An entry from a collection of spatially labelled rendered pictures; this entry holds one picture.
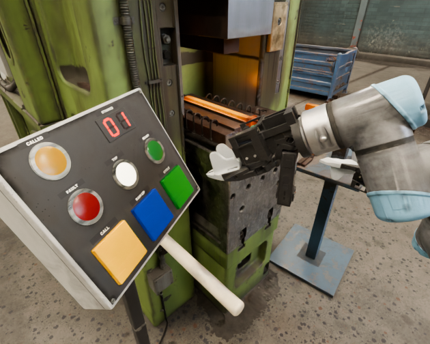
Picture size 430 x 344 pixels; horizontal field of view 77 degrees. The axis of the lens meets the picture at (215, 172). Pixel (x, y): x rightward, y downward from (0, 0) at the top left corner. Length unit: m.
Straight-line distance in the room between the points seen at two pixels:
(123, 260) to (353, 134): 0.40
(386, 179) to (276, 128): 0.17
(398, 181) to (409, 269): 1.67
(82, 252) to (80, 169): 0.13
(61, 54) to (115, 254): 0.82
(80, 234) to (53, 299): 1.38
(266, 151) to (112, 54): 0.50
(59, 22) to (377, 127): 1.00
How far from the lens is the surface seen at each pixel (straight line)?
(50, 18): 1.14
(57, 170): 0.46
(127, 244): 0.50
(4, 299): 1.97
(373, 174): 0.43
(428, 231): 0.83
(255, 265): 1.56
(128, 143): 0.56
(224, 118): 1.03
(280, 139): 0.47
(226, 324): 1.54
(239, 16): 0.87
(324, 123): 0.43
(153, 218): 0.54
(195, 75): 1.41
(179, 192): 0.61
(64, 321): 1.73
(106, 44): 0.79
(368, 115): 0.43
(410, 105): 0.43
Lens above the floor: 1.36
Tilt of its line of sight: 32 degrees down
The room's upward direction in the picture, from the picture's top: straight up
